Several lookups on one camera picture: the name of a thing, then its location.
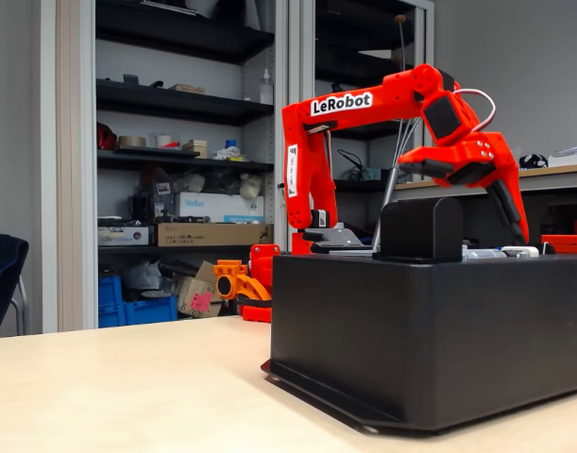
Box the white hinge end block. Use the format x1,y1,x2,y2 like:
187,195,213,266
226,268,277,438
500,244,540,260

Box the wooden workbench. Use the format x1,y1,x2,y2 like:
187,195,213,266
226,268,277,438
394,162,577,246

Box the silver metal hinge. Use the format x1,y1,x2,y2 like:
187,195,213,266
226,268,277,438
461,244,511,263

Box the silver metal stand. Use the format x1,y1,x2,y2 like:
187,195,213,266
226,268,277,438
370,116,424,251

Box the thin rod with brown ball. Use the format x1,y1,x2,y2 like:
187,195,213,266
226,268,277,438
393,13,409,157

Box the black task board box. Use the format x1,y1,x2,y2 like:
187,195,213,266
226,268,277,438
261,252,577,433

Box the clear plastic bottle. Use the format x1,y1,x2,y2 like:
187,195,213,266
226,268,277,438
259,68,274,106

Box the red printed table clamp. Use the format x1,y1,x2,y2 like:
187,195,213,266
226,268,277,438
242,243,282,325

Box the white Weller box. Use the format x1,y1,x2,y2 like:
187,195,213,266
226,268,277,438
174,192,265,224

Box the small wooden box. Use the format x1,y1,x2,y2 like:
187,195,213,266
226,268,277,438
181,139,208,159

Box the long brown cardboard box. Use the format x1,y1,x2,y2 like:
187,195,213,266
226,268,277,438
156,222,274,247

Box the cardboard box with pink sticker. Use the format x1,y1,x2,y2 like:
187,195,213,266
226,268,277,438
177,276,223,318

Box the white printed flat box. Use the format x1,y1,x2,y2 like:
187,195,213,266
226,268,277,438
97,225,156,246

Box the blue plastic crate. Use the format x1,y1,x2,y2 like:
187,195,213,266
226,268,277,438
121,294,178,327
97,275,125,329

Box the red rounded object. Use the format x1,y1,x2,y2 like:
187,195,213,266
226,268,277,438
96,121,118,151

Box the dark blue chair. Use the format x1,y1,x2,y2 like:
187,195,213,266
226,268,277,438
0,229,32,340

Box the white servo cable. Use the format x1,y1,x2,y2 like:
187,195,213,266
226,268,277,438
455,88,498,136

